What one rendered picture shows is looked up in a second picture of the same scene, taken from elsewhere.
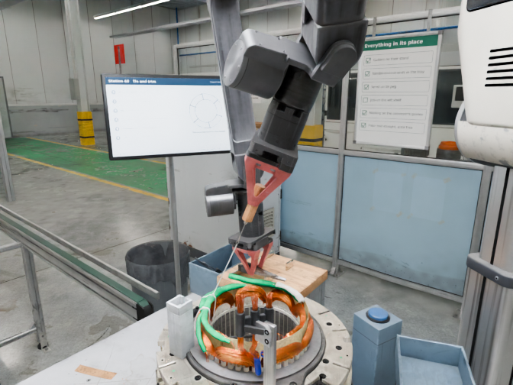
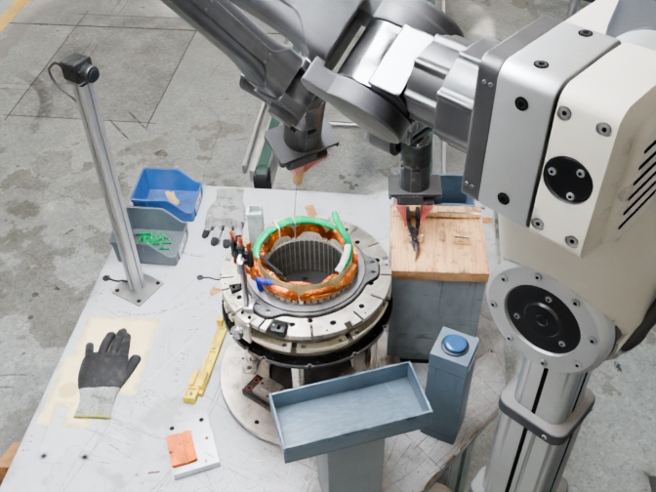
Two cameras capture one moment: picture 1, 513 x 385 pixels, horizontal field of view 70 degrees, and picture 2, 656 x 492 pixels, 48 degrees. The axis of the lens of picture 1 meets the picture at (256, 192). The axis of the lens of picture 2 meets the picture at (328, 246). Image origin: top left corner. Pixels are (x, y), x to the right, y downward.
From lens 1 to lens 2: 1.04 m
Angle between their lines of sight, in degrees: 56
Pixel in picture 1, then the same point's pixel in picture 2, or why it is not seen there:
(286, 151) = (286, 152)
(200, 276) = not seen: hidden behind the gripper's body
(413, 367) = (398, 391)
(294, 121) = (291, 133)
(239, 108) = not seen: hidden behind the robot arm
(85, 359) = (319, 202)
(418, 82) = not seen: outside the picture
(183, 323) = (251, 225)
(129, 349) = (355, 218)
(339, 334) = (350, 317)
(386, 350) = (442, 378)
